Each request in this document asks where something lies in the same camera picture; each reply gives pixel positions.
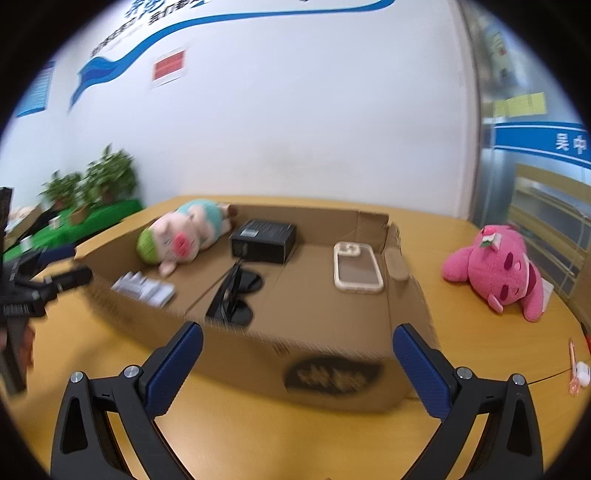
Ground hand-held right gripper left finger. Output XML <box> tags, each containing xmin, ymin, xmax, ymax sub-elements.
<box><xmin>51</xmin><ymin>320</ymin><xmax>204</xmax><ymax>480</ymax></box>

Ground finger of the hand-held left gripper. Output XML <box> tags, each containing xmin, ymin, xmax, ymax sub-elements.
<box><xmin>50</xmin><ymin>267</ymin><xmax>94</xmax><ymax>292</ymax></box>
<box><xmin>39</xmin><ymin>246</ymin><xmax>77</xmax><ymax>266</ymax></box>

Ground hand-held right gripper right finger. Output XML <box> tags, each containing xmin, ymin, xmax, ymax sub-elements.
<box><xmin>392</xmin><ymin>323</ymin><xmax>543</xmax><ymax>480</ymax></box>

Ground white folding phone stand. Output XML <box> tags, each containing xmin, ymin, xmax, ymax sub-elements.
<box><xmin>111</xmin><ymin>271</ymin><xmax>177</xmax><ymax>308</ymax></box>

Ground black sunglasses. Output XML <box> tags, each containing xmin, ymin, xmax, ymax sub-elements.
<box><xmin>204</xmin><ymin>261</ymin><xmax>264</xmax><ymax>328</ymax></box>

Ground brown cardboard box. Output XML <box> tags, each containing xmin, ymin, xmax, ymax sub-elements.
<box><xmin>74</xmin><ymin>203</ymin><xmax>439</xmax><ymax>414</ymax></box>

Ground clear beige phone case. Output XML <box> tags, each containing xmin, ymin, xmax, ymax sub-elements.
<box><xmin>333</xmin><ymin>241</ymin><xmax>385</xmax><ymax>295</ymax></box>

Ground black charger box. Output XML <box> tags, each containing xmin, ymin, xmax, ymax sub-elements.
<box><xmin>229</xmin><ymin>219</ymin><xmax>297</xmax><ymax>265</ymax></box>

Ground wooden desktop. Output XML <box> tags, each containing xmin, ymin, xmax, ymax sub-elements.
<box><xmin>0</xmin><ymin>194</ymin><xmax>591</xmax><ymax>480</ymax></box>

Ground table with green cloth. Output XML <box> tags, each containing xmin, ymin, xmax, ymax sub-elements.
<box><xmin>0</xmin><ymin>198</ymin><xmax>144</xmax><ymax>259</ymax></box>

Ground small potted green plant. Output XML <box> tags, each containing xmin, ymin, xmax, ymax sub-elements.
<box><xmin>39</xmin><ymin>171</ymin><xmax>86</xmax><ymax>210</ymax></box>

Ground large potted green plant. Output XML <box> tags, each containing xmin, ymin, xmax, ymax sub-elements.
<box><xmin>85</xmin><ymin>143</ymin><xmax>138</xmax><ymax>204</ymax></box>

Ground pig plush toy green hair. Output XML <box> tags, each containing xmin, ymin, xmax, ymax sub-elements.
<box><xmin>136</xmin><ymin>198</ymin><xmax>238</xmax><ymax>278</ymax></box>

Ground pink plush toy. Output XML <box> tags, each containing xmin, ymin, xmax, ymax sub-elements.
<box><xmin>441</xmin><ymin>224</ymin><xmax>555</xmax><ymax>322</ymax></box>

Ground pink pen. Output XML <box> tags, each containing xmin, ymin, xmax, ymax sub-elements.
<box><xmin>568</xmin><ymin>339</ymin><xmax>580</xmax><ymax>395</ymax></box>

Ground glass door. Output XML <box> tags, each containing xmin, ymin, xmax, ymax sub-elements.
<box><xmin>462</xmin><ymin>0</ymin><xmax>591</xmax><ymax>333</ymax></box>

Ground blue band door sign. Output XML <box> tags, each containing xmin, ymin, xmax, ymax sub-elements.
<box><xmin>489</xmin><ymin>121</ymin><xmax>591</xmax><ymax>169</ymax></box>

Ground row of yellow sticky notes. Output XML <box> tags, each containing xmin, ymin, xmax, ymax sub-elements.
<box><xmin>494</xmin><ymin>92</ymin><xmax>548</xmax><ymax>117</ymax></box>

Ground blue wall poster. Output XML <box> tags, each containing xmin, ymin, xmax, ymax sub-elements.
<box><xmin>16</xmin><ymin>60</ymin><xmax>56</xmax><ymax>118</ymax></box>

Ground blue wave wall decal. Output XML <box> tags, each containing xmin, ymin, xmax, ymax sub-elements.
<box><xmin>68</xmin><ymin>0</ymin><xmax>398</xmax><ymax>109</ymax></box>

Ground red wall sign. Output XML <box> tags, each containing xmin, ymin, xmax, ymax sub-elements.
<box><xmin>150</xmin><ymin>46</ymin><xmax>190</xmax><ymax>88</ymax></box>

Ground blue wall lettering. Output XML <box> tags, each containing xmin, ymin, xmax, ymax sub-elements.
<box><xmin>90</xmin><ymin>0</ymin><xmax>218</xmax><ymax>58</ymax></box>

